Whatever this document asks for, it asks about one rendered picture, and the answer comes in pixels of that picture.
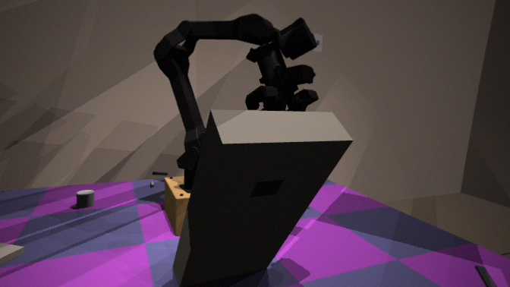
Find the grey cylinder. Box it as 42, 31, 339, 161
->
76, 190, 95, 208

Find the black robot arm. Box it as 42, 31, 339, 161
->
154, 14, 317, 193

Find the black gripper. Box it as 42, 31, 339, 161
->
245, 63, 319, 112

